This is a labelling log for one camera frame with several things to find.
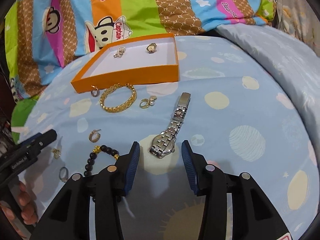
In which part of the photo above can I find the gold hoop pearl earring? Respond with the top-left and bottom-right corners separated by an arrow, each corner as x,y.
139,95 -> 157,109

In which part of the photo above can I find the grey floral fabric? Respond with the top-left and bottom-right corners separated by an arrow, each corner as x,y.
277,0 -> 319,55

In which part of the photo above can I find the ribbed gold hoop earring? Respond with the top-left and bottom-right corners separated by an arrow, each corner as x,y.
88,129 -> 101,143

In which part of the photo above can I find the silver ring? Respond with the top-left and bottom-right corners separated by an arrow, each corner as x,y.
58,166 -> 69,183

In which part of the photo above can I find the small gold stud earring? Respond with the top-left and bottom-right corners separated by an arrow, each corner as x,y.
52,148 -> 61,159

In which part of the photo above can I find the black bead bracelet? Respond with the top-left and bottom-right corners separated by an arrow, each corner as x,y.
83,145 -> 121,178

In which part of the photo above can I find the light blue duvet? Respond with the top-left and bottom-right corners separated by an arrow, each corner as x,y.
217,23 -> 319,150

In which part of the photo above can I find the orange jewelry box tray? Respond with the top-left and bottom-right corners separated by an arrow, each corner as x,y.
71,33 -> 180,93

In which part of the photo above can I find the gold chain bangle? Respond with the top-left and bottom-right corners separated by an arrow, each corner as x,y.
99,83 -> 137,113

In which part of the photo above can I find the gold wrist watch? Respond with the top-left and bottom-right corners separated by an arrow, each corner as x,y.
146,42 -> 157,54

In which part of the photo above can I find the person's left hand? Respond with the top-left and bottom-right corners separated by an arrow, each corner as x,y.
1,181 -> 38,239

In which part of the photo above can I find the silver metal wrist watch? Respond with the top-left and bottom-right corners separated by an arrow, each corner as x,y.
149,92 -> 191,159

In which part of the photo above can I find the colourful monkey print blanket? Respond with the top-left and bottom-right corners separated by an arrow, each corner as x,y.
4,0 -> 277,142

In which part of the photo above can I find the small hoop earring by box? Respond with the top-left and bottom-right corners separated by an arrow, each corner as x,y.
91,85 -> 100,97

